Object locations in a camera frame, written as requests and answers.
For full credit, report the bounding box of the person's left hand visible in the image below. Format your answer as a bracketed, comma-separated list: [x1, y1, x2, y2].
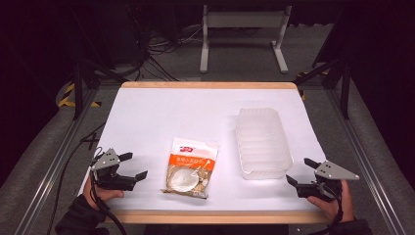
[82, 177, 125, 211]

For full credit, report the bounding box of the orange and white snack packet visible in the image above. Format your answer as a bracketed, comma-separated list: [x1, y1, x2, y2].
[161, 137, 218, 200]

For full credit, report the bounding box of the bundle of floor cables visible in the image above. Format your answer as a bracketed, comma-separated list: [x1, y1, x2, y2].
[125, 23, 205, 82]

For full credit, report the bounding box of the yellow and black hazard tape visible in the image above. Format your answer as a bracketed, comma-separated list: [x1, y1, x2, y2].
[58, 82, 102, 109]

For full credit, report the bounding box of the aluminium rail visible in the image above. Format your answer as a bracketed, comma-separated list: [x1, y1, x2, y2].
[13, 87, 99, 235]
[326, 87, 409, 235]

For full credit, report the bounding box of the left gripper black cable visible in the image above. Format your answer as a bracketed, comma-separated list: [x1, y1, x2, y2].
[89, 146, 129, 235]

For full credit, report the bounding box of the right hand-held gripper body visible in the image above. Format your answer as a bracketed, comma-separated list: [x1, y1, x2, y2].
[296, 160, 360, 202]

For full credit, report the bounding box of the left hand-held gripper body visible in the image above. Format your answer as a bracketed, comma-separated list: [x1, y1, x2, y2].
[90, 148, 138, 192]

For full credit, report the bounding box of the black tape cross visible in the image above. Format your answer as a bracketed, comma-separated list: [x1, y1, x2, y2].
[80, 132, 100, 152]

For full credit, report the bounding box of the white paper table cover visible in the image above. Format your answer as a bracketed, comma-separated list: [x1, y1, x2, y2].
[77, 87, 328, 212]

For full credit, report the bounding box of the black floor cable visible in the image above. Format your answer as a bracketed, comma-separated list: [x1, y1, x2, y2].
[46, 121, 108, 235]

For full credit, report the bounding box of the black metal stand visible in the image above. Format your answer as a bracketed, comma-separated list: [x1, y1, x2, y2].
[294, 58, 352, 120]
[71, 58, 129, 121]

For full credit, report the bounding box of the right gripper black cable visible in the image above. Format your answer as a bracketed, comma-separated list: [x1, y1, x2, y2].
[317, 180, 346, 229]

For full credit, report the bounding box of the white metal stand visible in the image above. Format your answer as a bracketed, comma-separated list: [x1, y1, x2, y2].
[199, 4, 294, 74]

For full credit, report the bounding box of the person's right hand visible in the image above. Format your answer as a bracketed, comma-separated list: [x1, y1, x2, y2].
[306, 180, 355, 223]

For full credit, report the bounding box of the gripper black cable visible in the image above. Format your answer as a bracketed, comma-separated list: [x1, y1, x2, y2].
[89, 146, 129, 235]
[317, 180, 346, 229]

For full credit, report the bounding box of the clear plastic container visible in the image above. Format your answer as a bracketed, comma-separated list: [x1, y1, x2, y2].
[235, 107, 294, 180]

